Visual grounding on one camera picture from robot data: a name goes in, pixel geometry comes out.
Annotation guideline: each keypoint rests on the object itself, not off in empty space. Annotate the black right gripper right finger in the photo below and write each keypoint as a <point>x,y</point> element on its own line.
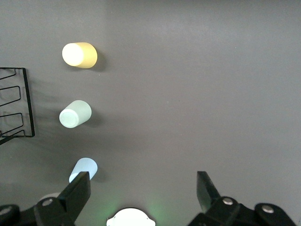
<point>207,195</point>

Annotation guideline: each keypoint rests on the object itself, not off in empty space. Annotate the light blue plastic cup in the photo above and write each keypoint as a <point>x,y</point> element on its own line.
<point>85,166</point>

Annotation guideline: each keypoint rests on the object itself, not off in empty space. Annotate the pale green plastic cup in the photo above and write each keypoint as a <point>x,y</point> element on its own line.
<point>75,114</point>

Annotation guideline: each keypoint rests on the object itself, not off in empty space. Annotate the yellow plastic cup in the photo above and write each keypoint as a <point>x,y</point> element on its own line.
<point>80,55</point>

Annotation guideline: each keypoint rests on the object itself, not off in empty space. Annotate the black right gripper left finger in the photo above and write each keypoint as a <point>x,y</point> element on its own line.
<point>75,193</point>

